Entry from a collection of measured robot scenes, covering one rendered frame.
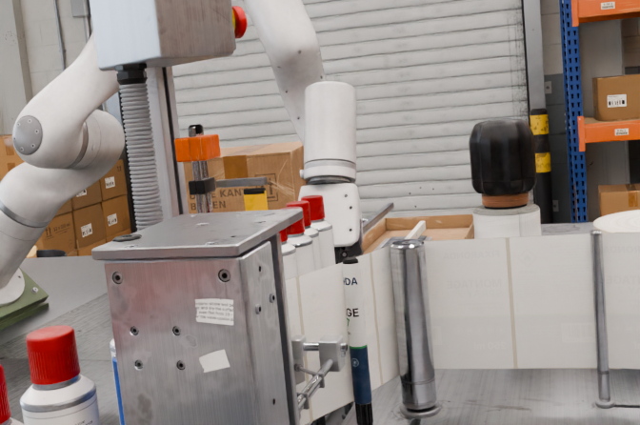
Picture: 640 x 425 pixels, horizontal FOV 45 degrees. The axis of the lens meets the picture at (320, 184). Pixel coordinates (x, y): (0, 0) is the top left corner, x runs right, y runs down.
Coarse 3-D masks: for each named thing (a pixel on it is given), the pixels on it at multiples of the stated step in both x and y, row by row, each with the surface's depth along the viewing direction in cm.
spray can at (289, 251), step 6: (282, 234) 98; (282, 240) 97; (282, 246) 97; (288, 246) 98; (282, 252) 97; (288, 252) 97; (294, 252) 98; (288, 258) 97; (294, 258) 98; (288, 264) 97; (294, 264) 98; (288, 270) 97; (294, 270) 98; (288, 276) 97
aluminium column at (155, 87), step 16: (160, 80) 97; (160, 96) 97; (160, 112) 97; (176, 112) 101; (160, 128) 97; (176, 128) 101; (160, 144) 97; (160, 160) 98; (176, 160) 100; (160, 176) 98; (176, 176) 101; (160, 192) 98; (176, 192) 100; (176, 208) 99
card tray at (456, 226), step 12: (408, 216) 214; (420, 216) 213; (432, 216) 212; (444, 216) 211; (456, 216) 210; (468, 216) 209; (372, 228) 202; (384, 228) 214; (396, 228) 215; (408, 228) 214; (432, 228) 212; (444, 228) 211; (456, 228) 210; (468, 228) 208; (372, 240) 200
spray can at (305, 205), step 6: (288, 204) 107; (294, 204) 107; (300, 204) 107; (306, 204) 107; (306, 210) 107; (306, 216) 107; (306, 222) 107; (306, 228) 107; (312, 228) 108; (312, 234) 107; (318, 234) 108; (318, 240) 108; (318, 246) 108; (318, 252) 108; (318, 258) 108; (318, 264) 108
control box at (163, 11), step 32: (96, 0) 92; (128, 0) 85; (160, 0) 81; (192, 0) 83; (224, 0) 86; (96, 32) 93; (128, 32) 86; (160, 32) 81; (192, 32) 84; (224, 32) 86; (160, 64) 91
